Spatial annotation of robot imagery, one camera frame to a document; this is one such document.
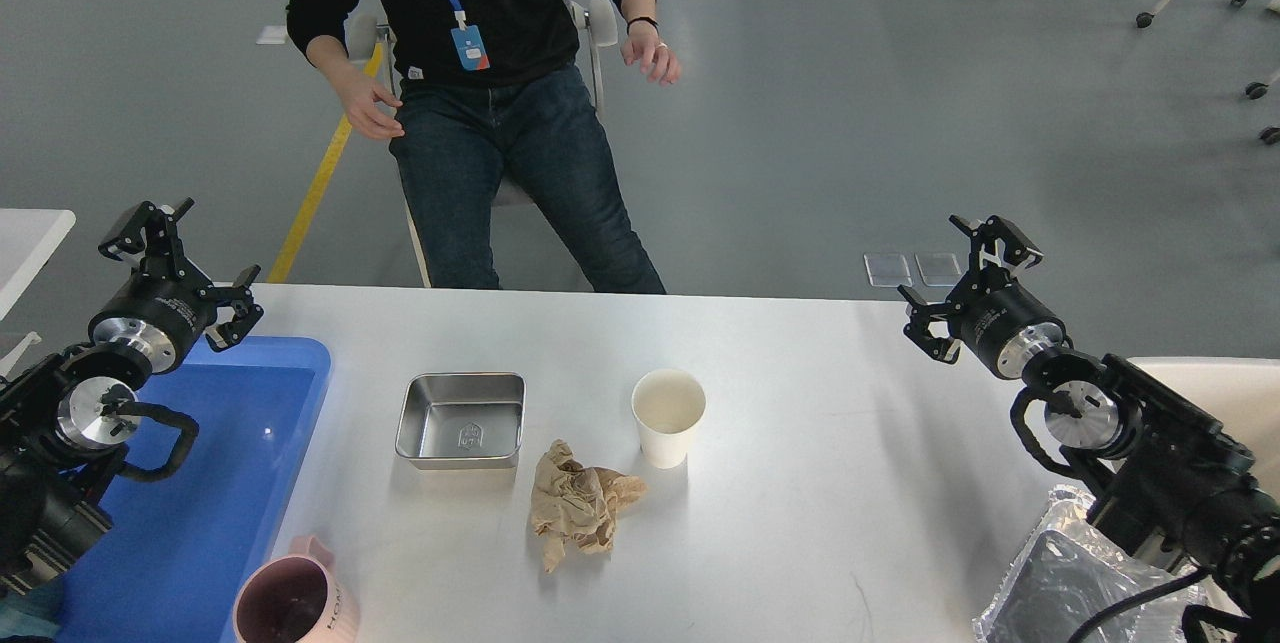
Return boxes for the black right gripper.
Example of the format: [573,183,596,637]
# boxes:
[897,215,1068,380]

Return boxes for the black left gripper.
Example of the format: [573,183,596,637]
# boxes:
[88,199,264,375]

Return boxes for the stainless steel rectangular tin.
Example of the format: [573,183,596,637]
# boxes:
[396,371,525,470]

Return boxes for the pink ceramic mug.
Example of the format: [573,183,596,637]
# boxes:
[230,535,360,642]

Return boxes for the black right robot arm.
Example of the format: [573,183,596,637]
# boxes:
[899,215,1279,642]

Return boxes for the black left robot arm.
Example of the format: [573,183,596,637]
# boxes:
[1,199,264,596]

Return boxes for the clear floor plate right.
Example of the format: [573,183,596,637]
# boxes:
[914,254,965,289]

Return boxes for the clear floor plate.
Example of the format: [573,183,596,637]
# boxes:
[863,254,913,289]
[914,254,965,289]

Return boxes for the clear floor plate left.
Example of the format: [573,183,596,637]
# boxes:
[863,254,913,289]

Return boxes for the white side table left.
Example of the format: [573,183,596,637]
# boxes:
[1,208,77,378]

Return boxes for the blue plastic tray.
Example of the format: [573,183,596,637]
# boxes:
[56,336,332,642]

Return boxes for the white office chair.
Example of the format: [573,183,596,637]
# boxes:
[346,0,621,289]

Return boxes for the foil lined bin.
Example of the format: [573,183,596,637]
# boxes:
[973,485,1174,642]

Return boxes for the white paper cup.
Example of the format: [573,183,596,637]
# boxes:
[631,368,708,470]

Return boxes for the person in black clothes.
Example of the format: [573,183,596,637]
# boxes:
[285,0,681,295]

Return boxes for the crumpled brown paper napkin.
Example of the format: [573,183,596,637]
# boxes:
[529,439,648,574]

